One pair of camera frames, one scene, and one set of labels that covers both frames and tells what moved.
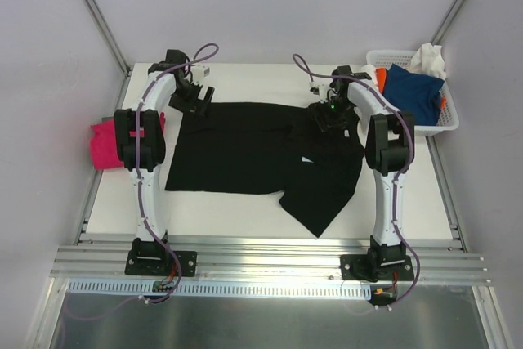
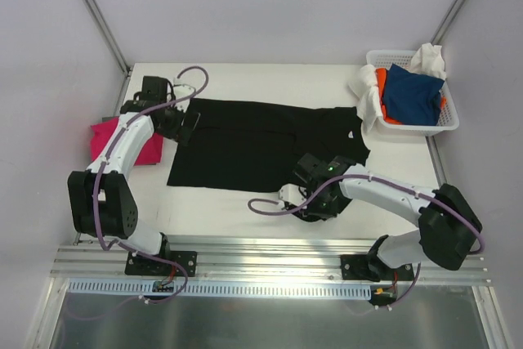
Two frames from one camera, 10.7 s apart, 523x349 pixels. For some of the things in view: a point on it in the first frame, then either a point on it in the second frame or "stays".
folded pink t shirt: x=105 y=154 stays
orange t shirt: x=382 y=78 stays
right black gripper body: x=327 y=116 -> x=305 y=167
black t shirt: x=248 y=148 stays
